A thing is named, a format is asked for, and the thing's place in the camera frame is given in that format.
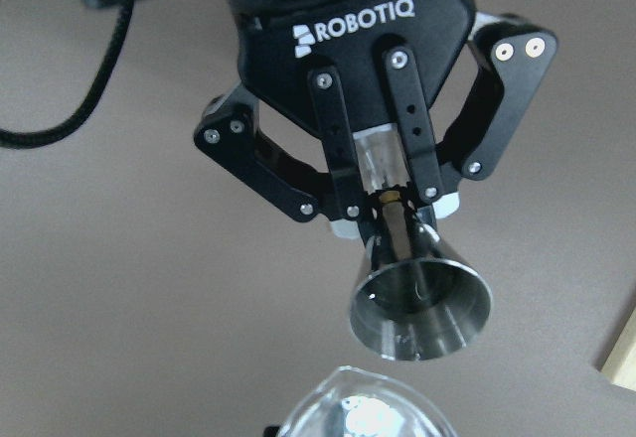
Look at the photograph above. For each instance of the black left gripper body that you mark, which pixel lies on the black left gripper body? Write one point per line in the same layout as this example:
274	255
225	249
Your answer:
282	41

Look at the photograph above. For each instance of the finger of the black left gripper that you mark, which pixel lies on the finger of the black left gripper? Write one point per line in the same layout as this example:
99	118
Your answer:
229	134
512	56

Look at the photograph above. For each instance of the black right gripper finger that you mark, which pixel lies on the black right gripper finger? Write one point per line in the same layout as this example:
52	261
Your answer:
270	431

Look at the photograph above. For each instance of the small glass measuring cup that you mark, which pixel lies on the small glass measuring cup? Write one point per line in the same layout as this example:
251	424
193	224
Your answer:
355	402

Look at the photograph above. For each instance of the steel jigger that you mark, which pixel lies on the steel jigger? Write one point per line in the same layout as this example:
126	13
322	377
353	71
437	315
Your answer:
416	299

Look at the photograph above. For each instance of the wooden cutting board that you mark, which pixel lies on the wooden cutting board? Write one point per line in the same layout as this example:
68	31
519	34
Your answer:
619	367

